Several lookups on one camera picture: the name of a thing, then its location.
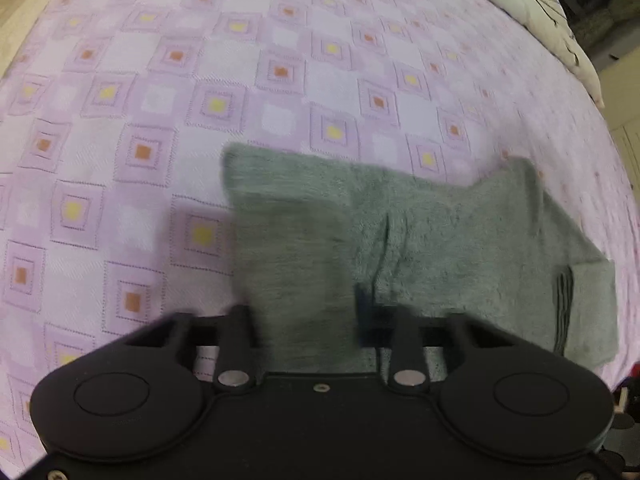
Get cream quilted duvet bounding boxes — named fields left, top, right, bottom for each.
left=489, top=0, right=604, bottom=110

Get purple checked bed sheet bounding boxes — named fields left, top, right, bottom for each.
left=1, top=0, right=639, bottom=476

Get grey-green knit pants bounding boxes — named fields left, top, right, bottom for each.
left=222, top=144, right=618, bottom=373

